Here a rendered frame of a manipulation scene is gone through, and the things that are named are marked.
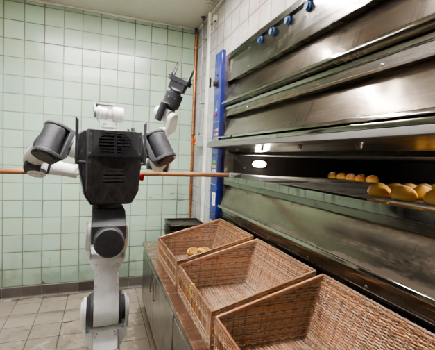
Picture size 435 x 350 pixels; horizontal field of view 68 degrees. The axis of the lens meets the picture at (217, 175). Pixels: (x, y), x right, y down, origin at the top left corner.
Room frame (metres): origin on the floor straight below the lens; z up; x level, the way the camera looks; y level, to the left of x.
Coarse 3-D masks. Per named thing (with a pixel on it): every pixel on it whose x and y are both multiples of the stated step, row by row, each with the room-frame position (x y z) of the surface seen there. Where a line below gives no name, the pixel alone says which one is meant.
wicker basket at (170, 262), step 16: (208, 224) 2.38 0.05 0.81; (224, 224) 2.31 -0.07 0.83; (160, 240) 2.17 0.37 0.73; (176, 240) 2.29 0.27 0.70; (192, 240) 2.34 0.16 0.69; (224, 240) 2.23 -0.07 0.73; (240, 240) 1.88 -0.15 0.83; (160, 256) 2.16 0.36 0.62; (176, 256) 2.28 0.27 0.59; (192, 256) 1.77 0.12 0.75; (176, 272) 1.74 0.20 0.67; (240, 272) 1.89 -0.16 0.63
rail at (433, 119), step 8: (400, 120) 0.87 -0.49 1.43; (408, 120) 0.85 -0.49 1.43; (416, 120) 0.82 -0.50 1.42; (424, 120) 0.80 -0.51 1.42; (432, 120) 0.78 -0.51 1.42; (320, 128) 1.19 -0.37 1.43; (328, 128) 1.14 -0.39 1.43; (336, 128) 1.10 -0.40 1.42; (344, 128) 1.06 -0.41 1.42; (352, 128) 1.03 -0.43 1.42; (360, 128) 1.00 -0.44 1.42; (368, 128) 0.97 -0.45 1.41; (376, 128) 0.94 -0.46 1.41; (256, 136) 1.67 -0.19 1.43; (264, 136) 1.58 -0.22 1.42; (272, 136) 1.51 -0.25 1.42; (280, 136) 1.44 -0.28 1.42; (288, 136) 1.38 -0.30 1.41
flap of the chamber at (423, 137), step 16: (384, 128) 0.91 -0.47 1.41; (400, 128) 0.86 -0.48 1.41; (416, 128) 0.82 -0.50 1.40; (432, 128) 0.78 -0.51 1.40; (208, 144) 2.39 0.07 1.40; (224, 144) 2.08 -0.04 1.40; (240, 144) 1.84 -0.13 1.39; (256, 144) 1.68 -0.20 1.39; (272, 144) 1.55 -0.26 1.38; (288, 144) 1.45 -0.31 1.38; (304, 144) 1.35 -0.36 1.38; (320, 144) 1.27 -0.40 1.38; (336, 144) 1.20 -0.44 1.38; (352, 144) 1.13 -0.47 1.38; (368, 144) 1.08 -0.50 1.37; (384, 144) 1.02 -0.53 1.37; (400, 144) 0.98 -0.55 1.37; (416, 144) 0.93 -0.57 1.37; (432, 144) 0.89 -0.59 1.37
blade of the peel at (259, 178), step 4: (232, 172) 2.47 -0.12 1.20; (244, 176) 2.13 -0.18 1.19; (248, 176) 2.07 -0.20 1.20; (252, 176) 2.02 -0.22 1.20; (256, 176) 1.97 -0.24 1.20; (260, 176) 2.38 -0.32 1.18; (264, 176) 2.41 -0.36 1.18; (268, 176) 2.43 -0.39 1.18; (272, 176) 2.45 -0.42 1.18; (256, 180) 1.97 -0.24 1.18; (260, 180) 1.94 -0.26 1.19; (264, 180) 1.95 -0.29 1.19; (268, 180) 1.96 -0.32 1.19; (272, 180) 1.97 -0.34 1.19; (276, 180) 1.98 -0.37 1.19; (280, 180) 1.99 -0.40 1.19; (284, 180) 2.00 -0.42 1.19; (288, 180) 2.01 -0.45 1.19; (292, 180) 2.02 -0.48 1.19; (296, 180) 2.13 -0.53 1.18
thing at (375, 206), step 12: (228, 180) 2.38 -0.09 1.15; (240, 180) 2.18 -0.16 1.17; (252, 180) 2.01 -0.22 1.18; (288, 192) 1.62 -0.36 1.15; (300, 192) 1.52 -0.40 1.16; (312, 192) 1.43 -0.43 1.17; (324, 192) 1.37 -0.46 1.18; (336, 204) 1.28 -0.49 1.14; (348, 204) 1.22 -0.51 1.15; (360, 204) 1.17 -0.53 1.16; (372, 204) 1.12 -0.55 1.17; (384, 204) 1.07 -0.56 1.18; (396, 204) 1.06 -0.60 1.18; (396, 216) 1.02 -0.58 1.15; (408, 216) 0.98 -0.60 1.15; (420, 216) 0.95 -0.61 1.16; (432, 216) 0.91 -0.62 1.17
